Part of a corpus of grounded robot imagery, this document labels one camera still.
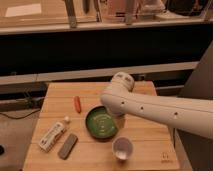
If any small orange carrot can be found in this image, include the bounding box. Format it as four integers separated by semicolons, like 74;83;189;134
74;96;81;113

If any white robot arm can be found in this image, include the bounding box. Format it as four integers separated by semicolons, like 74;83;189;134
100;72;213;139

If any grey rectangular eraser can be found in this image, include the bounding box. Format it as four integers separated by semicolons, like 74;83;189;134
58;134;78;160

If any white tube with cap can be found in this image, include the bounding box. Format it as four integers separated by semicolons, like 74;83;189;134
38;116;70;152

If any white paper cup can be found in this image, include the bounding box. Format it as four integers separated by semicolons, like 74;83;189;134
112;137;133;161

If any black cable on floor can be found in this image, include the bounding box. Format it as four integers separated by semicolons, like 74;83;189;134
0;108;41;121

